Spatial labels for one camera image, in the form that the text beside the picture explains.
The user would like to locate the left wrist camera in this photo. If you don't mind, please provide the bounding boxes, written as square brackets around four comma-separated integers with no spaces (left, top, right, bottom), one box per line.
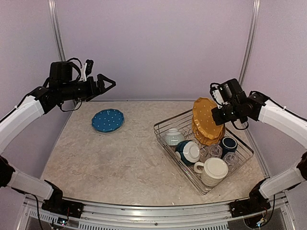
[80,59,94,81]

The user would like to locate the clear glass near rim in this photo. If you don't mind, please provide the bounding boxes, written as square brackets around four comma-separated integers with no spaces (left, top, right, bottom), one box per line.
[223,152,239,167]

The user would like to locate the left aluminium frame post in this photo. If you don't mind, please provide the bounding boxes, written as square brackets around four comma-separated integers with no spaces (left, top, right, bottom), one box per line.
[47,0,66,61]

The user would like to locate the right aluminium frame post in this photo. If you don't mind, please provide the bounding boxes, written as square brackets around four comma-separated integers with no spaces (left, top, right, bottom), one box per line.
[238,0,260,87]

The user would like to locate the pale green ribbed bowl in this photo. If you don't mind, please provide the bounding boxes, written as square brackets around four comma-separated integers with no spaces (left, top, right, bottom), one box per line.
[164,128,185,146]

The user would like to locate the white ribbed mug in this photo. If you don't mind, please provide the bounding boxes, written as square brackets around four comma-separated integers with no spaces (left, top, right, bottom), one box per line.
[193,157,228,187]

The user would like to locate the dark blue cup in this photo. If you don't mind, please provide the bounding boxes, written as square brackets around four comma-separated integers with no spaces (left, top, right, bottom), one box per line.
[219,137,237,158]

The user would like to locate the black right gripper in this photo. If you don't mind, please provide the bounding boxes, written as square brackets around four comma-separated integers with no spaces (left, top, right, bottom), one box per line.
[211,102,241,125]

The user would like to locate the teal and white bowl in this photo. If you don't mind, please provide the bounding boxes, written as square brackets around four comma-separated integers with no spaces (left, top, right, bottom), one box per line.
[175,140,201,166]

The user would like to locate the front aluminium frame rail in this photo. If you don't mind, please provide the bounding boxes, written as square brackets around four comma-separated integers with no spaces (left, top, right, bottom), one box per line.
[23,191,295,230]

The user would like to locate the aluminium frame post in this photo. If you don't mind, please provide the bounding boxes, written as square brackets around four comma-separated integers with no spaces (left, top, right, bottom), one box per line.
[47,0,66,61]
[238,0,260,87]

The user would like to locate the yellow polka dot plate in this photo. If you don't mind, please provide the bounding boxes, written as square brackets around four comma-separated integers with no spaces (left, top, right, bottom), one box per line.
[192,97,224,140]
[192,119,225,146]

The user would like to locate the metal wire dish rack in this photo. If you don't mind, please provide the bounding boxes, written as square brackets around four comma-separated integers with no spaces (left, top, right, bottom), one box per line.
[153,109,254,195]

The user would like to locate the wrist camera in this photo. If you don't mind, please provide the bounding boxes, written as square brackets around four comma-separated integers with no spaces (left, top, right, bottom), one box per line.
[210,82,224,109]
[80,59,94,81]

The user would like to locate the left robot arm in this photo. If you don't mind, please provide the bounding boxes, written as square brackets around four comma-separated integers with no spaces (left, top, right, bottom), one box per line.
[0,59,116,213]

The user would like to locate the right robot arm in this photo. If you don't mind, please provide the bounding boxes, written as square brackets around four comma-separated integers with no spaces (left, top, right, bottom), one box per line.
[210,79,307,213]

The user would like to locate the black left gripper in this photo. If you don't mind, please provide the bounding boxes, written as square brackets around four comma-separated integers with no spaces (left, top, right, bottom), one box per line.
[59,73,116,101]

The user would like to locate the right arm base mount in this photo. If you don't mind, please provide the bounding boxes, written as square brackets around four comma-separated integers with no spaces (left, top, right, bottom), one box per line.
[229,198,271,218]

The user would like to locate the clear glass near plates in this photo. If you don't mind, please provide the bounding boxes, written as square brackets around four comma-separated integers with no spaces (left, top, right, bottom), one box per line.
[207,144,223,158]

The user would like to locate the blue polka dot plate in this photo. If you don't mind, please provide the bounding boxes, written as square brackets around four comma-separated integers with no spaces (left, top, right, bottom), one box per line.
[91,108,125,133]

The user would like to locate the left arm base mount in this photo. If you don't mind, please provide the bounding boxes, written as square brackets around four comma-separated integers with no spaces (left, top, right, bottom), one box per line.
[42,195,84,219]

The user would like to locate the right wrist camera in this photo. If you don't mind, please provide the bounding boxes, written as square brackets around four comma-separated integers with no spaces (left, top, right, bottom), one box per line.
[210,82,224,109]

